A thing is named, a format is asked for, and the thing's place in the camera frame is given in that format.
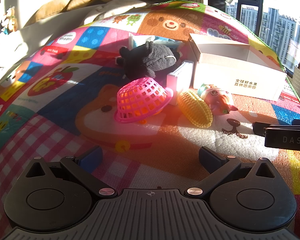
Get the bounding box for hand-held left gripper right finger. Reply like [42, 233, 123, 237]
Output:
[184, 146, 278, 197]

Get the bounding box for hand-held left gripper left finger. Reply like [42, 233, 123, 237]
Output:
[25, 145, 117, 197]

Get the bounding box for yellow toy corn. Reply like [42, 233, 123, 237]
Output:
[177, 91, 213, 127]

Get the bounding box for white cardboard box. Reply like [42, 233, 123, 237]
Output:
[189, 33, 287, 102]

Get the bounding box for pink plastic basket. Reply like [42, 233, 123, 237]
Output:
[114, 77, 174, 123]

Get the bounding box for small white rectangular box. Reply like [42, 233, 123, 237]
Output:
[167, 60, 194, 106]

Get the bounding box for black plush toy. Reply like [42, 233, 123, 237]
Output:
[116, 41, 182, 80]

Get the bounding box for blue white tissue packet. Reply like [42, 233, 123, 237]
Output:
[129, 32, 185, 55]

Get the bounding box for colourful cartoon play mat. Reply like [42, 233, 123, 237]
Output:
[0, 0, 300, 233]

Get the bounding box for apartment buildings outside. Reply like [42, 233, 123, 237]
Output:
[226, 2, 300, 68]

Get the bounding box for cream sofa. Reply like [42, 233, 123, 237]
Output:
[0, 0, 150, 85]

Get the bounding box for white cloth bundle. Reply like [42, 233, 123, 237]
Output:
[0, 35, 23, 70]

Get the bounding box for white blanket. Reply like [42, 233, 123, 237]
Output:
[85, 0, 150, 25]

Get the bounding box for yellow bear plush toy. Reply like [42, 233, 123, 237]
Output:
[1, 6, 18, 34]

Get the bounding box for black window frame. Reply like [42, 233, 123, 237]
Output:
[236, 0, 265, 38]

